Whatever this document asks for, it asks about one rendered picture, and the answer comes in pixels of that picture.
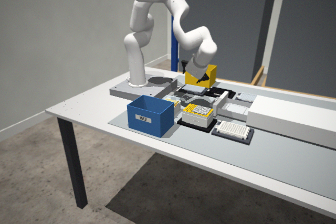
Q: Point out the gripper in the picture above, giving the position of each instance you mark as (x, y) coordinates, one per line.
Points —
(198, 73)

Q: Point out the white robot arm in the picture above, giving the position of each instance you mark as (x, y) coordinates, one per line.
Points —
(142, 24)

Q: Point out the yellow open bin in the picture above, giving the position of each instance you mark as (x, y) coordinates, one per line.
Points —
(211, 72)

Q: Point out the blue open-top bin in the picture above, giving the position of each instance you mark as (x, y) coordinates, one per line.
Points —
(151, 115)

